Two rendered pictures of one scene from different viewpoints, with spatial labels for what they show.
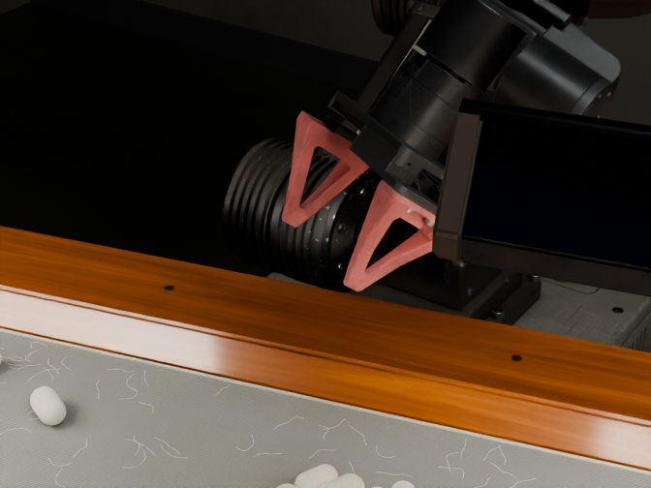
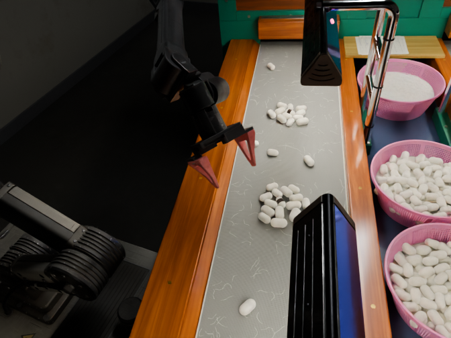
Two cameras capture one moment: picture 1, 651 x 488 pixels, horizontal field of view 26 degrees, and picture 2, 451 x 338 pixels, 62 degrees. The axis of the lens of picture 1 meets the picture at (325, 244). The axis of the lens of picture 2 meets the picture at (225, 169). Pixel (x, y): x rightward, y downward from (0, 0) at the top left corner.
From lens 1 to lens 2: 1.07 m
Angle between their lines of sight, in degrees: 73
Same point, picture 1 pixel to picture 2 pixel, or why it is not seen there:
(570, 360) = not seen: hidden behind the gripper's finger
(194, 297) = (175, 271)
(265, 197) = (96, 265)
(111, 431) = (250, 284)
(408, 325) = (186, 204)
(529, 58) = (215, 84)
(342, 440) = (238, 218)
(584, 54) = (207, 76)
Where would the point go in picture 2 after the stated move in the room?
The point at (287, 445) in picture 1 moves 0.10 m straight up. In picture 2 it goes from (245, 232) to (242, 204)
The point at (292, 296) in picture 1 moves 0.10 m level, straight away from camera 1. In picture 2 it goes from (172, 240) to (127, 250)
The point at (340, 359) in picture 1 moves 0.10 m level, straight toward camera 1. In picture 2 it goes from (208, 219) to (249, 211)
